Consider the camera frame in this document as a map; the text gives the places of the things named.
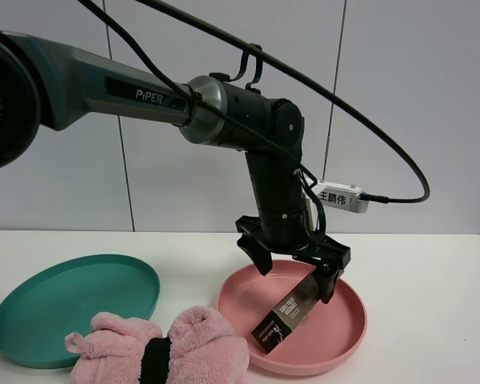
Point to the pink round plate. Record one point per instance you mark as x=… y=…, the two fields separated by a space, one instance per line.
x=328 y=335

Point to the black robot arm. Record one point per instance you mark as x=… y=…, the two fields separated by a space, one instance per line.
x=45 y=83

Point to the pink fluffy towel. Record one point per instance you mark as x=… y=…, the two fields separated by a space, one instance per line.
x=201 y=346

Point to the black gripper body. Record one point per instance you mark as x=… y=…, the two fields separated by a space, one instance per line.
x=290 y=238

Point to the brown coffee box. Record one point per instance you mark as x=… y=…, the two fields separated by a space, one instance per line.
x=285 y=316

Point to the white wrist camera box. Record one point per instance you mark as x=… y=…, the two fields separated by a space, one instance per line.
x=340 y=196

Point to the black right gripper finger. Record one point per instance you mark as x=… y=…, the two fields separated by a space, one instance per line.
x=259 y=256

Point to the green round plate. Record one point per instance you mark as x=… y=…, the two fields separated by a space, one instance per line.
x=37 y=315

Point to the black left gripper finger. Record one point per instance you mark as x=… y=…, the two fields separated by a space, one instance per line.
x=326 y=275

